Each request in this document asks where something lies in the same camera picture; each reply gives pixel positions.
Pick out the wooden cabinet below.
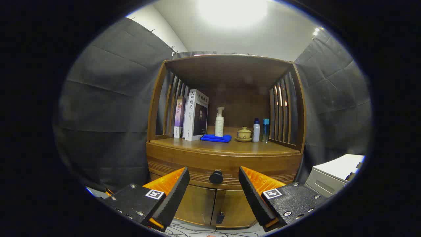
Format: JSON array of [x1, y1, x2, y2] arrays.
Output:
[[146, 54, 307, 229]]

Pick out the white pump bottle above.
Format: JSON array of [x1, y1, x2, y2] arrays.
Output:
[[214, 107, 225, 138]]

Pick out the white portrait book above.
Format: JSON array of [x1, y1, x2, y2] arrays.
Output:
[[183, 89, 209, 142]]

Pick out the wooden cabinet door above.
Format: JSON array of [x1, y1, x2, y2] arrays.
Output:
[[174, 186, 216, 227], [210, 189, 260, 228]]

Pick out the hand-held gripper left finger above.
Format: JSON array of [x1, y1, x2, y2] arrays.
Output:
[[97, 167, 190, 233]]

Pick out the purple book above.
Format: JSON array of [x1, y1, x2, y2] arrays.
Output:
[[173, 96, 187, 139]]

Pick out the wooden countertop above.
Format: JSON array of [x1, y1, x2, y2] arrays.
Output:
[[150, 127, 300, 155]]

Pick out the teal clear bottle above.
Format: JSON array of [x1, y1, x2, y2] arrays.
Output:
[[262, 118, 270, 143]]

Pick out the blue folded cloth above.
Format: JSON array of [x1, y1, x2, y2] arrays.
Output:
[[200, 134, 232, 143]]

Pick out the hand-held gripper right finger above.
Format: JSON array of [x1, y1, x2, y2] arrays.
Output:
[[238, 166, 329, 232]]

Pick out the floor cables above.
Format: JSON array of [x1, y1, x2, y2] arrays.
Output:
[[164, 219, 263, 237]]

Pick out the white bottle blue cap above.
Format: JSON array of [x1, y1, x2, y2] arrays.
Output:
[[252, 118, 260, 143]]

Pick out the black drawer knob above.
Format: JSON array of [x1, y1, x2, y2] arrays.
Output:
[[209, 170, 224, 184]]

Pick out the wooden drawer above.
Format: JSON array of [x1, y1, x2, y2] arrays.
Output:
[[147, 150, 302, 191]]

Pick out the grey metal cabinet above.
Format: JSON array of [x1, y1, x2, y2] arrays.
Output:
[[304, 154, 366, 198]]

